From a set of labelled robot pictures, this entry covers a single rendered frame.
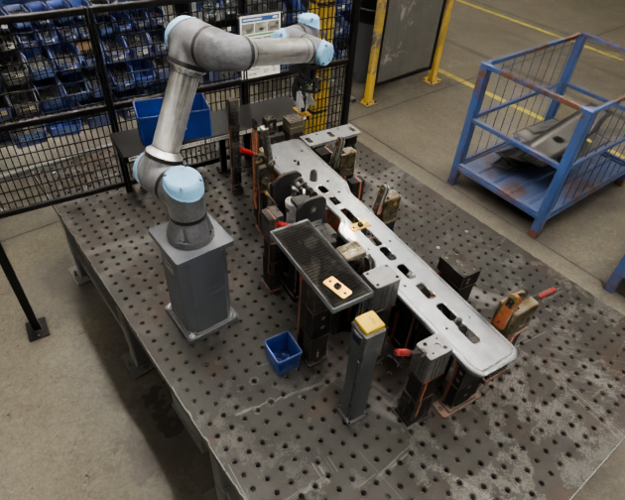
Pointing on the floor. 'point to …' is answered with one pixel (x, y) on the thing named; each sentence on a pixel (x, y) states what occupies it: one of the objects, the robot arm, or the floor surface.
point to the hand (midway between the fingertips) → (302, 107)
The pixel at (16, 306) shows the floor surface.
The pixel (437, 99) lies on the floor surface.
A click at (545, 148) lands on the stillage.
